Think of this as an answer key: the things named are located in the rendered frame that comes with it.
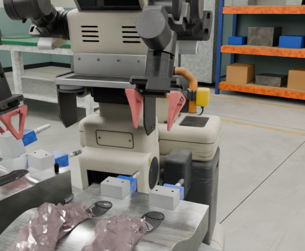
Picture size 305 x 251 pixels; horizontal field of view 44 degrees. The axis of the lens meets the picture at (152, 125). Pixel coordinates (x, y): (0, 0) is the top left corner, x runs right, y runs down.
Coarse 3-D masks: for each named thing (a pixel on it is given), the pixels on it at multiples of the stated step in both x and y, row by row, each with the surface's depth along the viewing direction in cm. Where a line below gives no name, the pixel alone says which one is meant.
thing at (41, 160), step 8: (32, 152) 83; (40, 152) 83; (48, 152) 83; (56, 152) 86; (72, 152) 89; (80, 152) 90; (32, 160) 81; (40, 160) 79; (48, 160) 81; (56, 160) 83; (64, 160) 85; (40, 168) 80
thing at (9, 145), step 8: (40, 128) 94; (0, 136) 87; (8, 136) 85; (24, 136) 89; (32, 136) 90; (0, 144) 88; (8, 144) 85; (16, 144) 87; (24, 144) 89; (8, 152) 87; (16, 152) 87; (24, 152) 89
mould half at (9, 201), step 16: (16, 160) 85; (32, 176) 77; (48, 176) 77; (64, 176) 79; (0, 192) 71; (16, 192) 71; (32, 192) 74; (48, 192) 77; (64, 192) 80; (0, 208) 69; (16, 208) 72; (32, 208) 75; (0, 224) 70
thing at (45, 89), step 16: (0, 48) 440; (16, 48) 425; (32, 48) 411; (64, 48) 386; (16, 64) 438; (16, 80) 442; (32, 80) 546; (48, 80) 546; (32, 96) 443; (48, 96) 443
